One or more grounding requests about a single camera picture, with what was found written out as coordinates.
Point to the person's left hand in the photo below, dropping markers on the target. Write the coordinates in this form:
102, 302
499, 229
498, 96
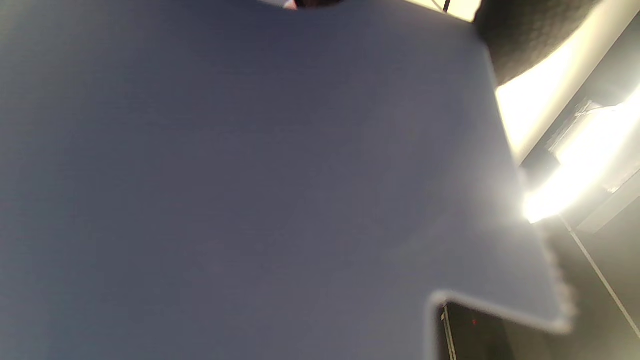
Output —
525, 35

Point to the bright ceiling light strip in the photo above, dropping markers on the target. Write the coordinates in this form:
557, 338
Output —
585, 165

